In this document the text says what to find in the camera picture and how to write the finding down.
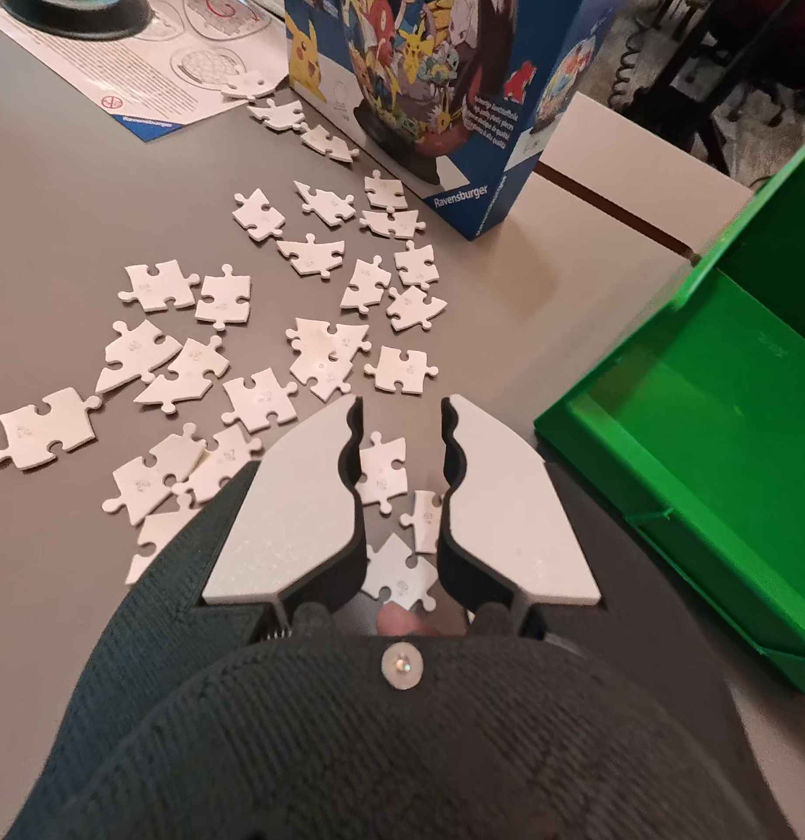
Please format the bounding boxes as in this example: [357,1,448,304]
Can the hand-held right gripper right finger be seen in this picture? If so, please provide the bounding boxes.
[437,394,603,624]

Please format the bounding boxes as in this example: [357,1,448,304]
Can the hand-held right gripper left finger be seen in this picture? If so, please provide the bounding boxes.
[200,394,367,621]

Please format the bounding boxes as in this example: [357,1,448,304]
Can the puzzle pieces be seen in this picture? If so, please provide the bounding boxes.
[0,69,448,614]

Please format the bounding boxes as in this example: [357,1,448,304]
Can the blue puzzle box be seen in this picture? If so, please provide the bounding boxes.
[284,0,618,242]

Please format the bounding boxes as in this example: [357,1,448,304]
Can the black round ball stand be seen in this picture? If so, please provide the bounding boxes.
[0,0,155,39]

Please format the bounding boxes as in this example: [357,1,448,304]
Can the green plastic bin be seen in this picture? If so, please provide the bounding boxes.
[532,123,805,704]

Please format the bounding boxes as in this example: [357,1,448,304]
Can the folded paper instruction leaflet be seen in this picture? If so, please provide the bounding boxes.
[0,0,292,145]

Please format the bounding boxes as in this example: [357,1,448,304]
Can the black coiled cable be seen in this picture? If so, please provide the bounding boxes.
[608,10,647,111]

